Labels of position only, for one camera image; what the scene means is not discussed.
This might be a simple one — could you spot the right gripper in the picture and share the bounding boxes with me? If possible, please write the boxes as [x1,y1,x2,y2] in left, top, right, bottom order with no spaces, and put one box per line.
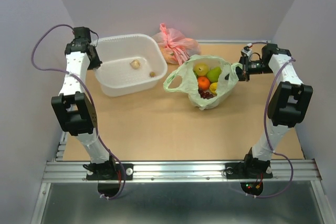
[225,54,274,81]

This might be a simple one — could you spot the green plastic bag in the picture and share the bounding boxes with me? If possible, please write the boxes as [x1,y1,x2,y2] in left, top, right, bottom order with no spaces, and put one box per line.
[163,55,242,110]

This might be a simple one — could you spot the green fake pear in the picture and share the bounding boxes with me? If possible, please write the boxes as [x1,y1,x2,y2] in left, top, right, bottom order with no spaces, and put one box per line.
[206,67,222,83]

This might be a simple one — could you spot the orange fake tangerine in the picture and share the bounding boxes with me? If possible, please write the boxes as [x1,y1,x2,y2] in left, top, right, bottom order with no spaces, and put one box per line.
[197,76,211,91]

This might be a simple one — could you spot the yellow fake round pear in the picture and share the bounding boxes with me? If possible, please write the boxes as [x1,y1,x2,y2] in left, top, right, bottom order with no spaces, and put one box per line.
[193,63,209,77]

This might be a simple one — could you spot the red fake grapes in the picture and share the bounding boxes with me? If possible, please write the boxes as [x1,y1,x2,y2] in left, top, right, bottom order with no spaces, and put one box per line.
[198,89,214,99]

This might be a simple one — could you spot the white plastic basket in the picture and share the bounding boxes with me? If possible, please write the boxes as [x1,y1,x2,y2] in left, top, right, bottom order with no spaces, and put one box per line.
[94,34,167,97]

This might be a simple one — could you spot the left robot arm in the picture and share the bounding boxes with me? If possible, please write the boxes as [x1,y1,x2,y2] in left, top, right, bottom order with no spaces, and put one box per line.
[51,27,120,180]

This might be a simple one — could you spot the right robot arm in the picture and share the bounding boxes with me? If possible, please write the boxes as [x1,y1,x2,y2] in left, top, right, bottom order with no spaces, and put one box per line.
[224,42,313,179]

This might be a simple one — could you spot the small beige fake garlic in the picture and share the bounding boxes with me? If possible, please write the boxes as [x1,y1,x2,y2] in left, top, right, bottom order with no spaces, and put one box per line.
[130,59,141,69]

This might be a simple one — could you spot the pink tied plastic bag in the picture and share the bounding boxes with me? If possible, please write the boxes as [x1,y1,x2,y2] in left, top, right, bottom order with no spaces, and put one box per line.
[152,23,201,65]

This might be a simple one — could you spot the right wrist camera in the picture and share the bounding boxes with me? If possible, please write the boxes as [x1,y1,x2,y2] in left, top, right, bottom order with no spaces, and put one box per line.
[241,46,253,57]

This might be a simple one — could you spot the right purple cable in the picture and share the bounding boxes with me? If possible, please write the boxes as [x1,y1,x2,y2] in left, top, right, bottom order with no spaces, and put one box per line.
[243,40,296,199]

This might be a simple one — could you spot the purple cable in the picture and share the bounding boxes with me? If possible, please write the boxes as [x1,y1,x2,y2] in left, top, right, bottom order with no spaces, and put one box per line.
[243,40,296,199]
[30,24,127,200]

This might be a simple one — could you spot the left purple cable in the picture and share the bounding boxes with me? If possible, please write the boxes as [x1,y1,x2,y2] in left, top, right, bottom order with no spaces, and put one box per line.
[30,24,127,200]

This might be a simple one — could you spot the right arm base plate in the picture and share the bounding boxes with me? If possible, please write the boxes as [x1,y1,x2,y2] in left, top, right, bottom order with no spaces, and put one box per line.
[224,162,273,179]

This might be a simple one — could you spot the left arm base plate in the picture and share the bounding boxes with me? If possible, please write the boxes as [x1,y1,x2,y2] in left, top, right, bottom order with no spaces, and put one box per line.
[83,163,134,181]

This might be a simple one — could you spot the aluminium front rail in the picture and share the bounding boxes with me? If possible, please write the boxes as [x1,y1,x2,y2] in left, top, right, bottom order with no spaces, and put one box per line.
[42,159,321,183]

